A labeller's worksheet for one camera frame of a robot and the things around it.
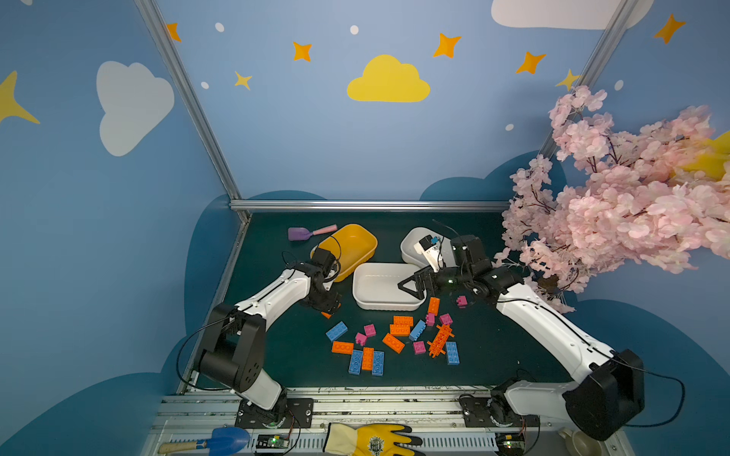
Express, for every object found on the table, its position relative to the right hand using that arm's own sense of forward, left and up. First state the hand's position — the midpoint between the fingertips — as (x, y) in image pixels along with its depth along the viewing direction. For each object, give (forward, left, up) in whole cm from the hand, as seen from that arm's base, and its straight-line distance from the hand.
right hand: (411, 276), depth 77 cm
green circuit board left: (-38, +34, -21) cm, 55 cm away
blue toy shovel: (-38, +46, -21) cm, 64 cm away
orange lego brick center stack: (-6, +1, -20) cm, 21 cm away
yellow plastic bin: (+26, +20, -20) cm, 38 cm away
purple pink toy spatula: (+31, +41, -20) cm, 55 cm away
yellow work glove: (-36, +10, -19) cm, 42 cm away
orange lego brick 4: (-11, +4, -21) cm, 24 cm away
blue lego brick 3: (-16, +8, -24) cm, 30 cm away
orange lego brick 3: (-17, +11, -21) cm, 30 cm away
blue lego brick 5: (-14, -14, -21) cm, 29 cm away
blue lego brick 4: (-8, -4, -20) cm, 22 cm away
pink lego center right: (-3, -13, -21) cm, 25 cm away
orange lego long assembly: (-11, -10, -21) cm, 26 cm away
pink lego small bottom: (-12, -4, -20) cm, 24 cm away
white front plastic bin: (+9, +10, -23) cm, 26 cm away
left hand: (-1, +26, -16) cm, 31 cm away
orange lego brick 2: (-13, +19, -21) cm, 32 cm away
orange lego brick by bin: (+3, -10, -22) cm, 24 cm away
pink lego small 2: (-8, +11, -20) cm, 24 cm away
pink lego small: (-11, +14, -20) cm, 27 cm away
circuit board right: (-34, -27, -23) cm, 49 cm away
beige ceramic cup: (-34, -43, -21) cm, 58 cm away
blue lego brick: (-9, +22, -20) cm, 31 cm away
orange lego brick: (-4, +25, -19) cm, 32 cm away
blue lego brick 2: (-19, +15, -21) cm, 32 cm away
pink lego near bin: (-3, -8, -20) cm, 22 cm away
